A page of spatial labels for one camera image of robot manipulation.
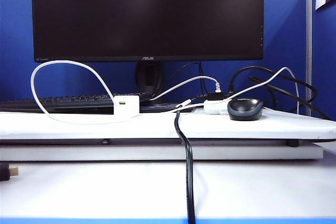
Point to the white charging base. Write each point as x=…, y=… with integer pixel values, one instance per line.
x=128, y=107

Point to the white base board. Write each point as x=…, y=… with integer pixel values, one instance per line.
x=105, y=153

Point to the white-tipped black lead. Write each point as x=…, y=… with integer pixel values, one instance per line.
x=185, y=102

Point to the black monitor stand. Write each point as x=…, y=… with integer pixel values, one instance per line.
x=148, y=77

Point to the small black hub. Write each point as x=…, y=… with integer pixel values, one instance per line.
x=214, y=95

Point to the black and grey mouse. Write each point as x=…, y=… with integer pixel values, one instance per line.
x=245, y=108

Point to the black ASUS monitor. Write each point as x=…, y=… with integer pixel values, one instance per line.
x=147, y=16

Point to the black keyboard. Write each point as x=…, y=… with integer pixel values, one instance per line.
x=78, y=100

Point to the white raised desk board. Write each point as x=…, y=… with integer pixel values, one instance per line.
x=78, y=132

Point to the black board foot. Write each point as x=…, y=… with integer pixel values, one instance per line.
x=292, y=143

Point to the wide blue partition panel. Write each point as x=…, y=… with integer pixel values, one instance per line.
x=15, y=51

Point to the narrow blue partition panel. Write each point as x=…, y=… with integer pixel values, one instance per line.
x=325, y=51

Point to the black gold-tipped HDMI plug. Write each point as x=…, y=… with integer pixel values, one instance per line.
x=6, y=172

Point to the grey metal partition post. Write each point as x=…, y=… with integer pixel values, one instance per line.
x=309, y=24

